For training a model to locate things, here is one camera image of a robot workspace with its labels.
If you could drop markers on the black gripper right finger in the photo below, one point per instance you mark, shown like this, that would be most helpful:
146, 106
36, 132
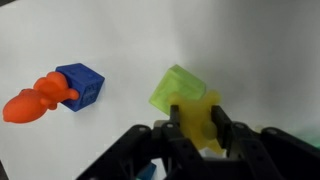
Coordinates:
253, 150

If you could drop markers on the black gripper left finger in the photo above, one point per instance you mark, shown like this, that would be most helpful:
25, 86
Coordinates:
173, 143

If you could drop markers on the yellow star-shaped toy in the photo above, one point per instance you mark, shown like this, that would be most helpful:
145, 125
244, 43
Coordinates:
195, 116

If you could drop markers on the blue toy block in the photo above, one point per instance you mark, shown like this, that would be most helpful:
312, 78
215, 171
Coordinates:
147, 171
85, 83

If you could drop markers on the lime green block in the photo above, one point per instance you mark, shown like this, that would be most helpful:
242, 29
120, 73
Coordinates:
176, 86

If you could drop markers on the translucent green bowl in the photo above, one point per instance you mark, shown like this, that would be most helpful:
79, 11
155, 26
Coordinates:
313, 138

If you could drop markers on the orange toy figure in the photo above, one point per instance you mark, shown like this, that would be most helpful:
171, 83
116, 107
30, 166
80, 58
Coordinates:
30, 103

